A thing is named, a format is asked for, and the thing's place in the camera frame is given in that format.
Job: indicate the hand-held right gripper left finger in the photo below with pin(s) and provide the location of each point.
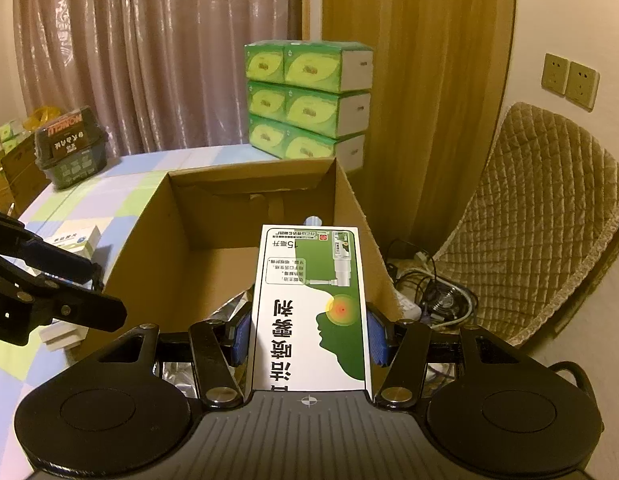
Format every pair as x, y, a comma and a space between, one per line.
242, 336

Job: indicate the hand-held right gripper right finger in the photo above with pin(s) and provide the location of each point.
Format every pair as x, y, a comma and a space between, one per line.
375, 335

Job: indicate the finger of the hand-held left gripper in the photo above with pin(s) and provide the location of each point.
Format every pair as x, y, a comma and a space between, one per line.
84, 310
54, 257

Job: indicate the white medicine box blue logo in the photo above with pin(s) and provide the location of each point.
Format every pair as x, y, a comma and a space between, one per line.
77, 240

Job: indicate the silver foil packet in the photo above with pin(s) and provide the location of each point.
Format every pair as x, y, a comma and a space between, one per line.
234, 306

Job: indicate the green white spray medicine box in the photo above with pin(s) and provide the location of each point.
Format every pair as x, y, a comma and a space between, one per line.
309, 310

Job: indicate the brown cardboard box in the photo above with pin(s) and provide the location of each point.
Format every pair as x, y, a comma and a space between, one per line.
139, 260

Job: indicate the dark green lidded container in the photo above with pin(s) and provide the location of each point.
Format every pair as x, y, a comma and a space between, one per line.
69, 152

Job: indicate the white power strip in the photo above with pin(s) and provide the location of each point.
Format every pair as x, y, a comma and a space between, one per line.
408, 302

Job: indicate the brown storage carton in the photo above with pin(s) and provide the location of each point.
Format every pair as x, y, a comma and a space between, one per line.
17, 172

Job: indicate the small green tissue pack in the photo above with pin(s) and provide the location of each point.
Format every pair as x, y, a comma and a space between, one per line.
7, 135

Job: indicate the yellow plastic bag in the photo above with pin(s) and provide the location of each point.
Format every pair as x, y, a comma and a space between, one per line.
39, 116

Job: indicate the chair with quilted cover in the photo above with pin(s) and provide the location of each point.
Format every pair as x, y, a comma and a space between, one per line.
539, 220

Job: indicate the shiny pleated curtain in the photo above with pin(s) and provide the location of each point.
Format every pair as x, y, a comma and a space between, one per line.
154, 55

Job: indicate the stack of green tissue packs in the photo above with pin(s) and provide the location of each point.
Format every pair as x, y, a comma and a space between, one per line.
299, 105

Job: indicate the wooden door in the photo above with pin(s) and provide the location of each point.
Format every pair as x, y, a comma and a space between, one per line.
414, 85

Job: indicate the wooden plank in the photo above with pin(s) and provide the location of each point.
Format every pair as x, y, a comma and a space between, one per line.
305, 17

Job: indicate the beige wall socket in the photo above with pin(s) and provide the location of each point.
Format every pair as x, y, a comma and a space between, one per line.
555, 72
582, 85

